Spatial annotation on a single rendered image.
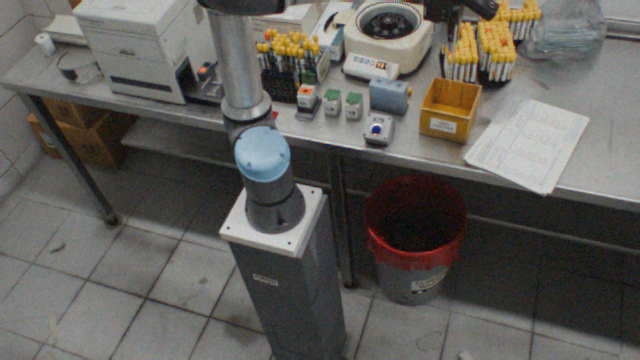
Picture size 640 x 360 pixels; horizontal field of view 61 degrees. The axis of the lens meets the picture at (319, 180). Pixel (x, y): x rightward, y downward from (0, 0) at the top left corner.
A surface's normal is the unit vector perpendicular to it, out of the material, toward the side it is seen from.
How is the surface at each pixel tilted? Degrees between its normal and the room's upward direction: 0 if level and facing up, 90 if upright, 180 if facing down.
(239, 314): 0
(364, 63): 25
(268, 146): 7
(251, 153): 7
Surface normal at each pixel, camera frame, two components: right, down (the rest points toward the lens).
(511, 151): -0.10, -0.64
